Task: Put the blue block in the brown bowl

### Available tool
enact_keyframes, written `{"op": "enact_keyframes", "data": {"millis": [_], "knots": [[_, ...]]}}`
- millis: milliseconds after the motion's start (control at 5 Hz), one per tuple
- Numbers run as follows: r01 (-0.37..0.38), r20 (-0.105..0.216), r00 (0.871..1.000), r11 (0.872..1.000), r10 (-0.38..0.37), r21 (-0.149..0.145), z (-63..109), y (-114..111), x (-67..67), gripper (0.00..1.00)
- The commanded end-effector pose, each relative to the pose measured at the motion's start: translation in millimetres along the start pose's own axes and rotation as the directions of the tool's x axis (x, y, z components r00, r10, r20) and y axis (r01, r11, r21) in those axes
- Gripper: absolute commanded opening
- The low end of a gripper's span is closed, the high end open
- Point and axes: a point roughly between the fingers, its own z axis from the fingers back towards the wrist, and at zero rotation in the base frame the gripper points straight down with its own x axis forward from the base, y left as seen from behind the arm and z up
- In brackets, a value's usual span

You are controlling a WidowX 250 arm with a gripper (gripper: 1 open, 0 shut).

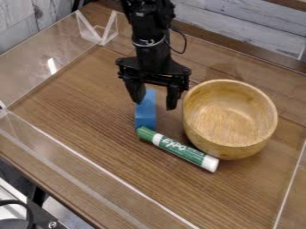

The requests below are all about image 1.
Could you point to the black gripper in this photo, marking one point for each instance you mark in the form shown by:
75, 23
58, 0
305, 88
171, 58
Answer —
170, 74

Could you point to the blue rectangular block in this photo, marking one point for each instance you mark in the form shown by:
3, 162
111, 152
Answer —
145, 111

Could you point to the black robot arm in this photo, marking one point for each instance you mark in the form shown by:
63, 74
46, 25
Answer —
150, 17

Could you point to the brown wooden bowl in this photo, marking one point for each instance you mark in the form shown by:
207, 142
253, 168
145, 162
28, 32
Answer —
230, 118

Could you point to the green Expo marker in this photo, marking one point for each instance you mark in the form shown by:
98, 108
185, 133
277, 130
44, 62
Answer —
194, 156

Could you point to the clear acrylic corner bracket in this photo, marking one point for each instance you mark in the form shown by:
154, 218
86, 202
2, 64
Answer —
95, 33

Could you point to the clear acrylic front wall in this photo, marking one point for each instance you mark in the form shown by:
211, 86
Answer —
107, 201

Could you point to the black stand with cable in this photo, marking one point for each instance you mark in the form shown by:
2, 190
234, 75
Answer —
22, 198

